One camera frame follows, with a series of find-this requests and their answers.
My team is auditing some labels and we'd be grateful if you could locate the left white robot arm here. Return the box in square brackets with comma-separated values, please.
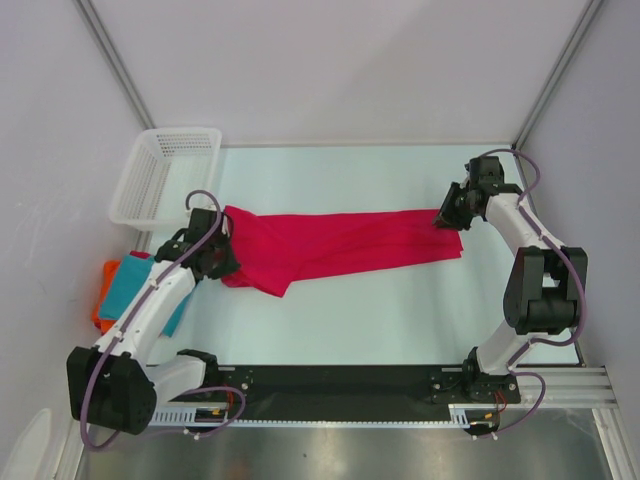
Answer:
[66, 208, 237, 438]

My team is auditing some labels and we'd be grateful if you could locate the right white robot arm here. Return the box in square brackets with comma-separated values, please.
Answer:
[433, 149, 588, 403]

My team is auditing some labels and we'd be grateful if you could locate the aluminium frame rail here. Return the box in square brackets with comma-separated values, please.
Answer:
[504, 365, 618, 409]

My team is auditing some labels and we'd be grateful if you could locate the orange t shirt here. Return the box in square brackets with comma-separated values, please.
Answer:
[91, 260, 121, 334]

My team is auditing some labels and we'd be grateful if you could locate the white plastic basket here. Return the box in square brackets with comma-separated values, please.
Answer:
[108, 127, 222, 232]

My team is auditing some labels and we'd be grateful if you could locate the white cable duct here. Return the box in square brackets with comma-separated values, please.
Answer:
[149, 405, 498, 430]

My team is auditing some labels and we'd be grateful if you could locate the teal t shirt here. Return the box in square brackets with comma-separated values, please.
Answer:
[97, 252, 194, 337]

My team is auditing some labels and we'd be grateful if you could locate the pink t shirt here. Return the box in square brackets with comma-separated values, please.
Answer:
[222, 206, 463, 298]

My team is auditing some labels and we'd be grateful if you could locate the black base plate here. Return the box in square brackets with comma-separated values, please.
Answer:
[209, 365, 521, 423]

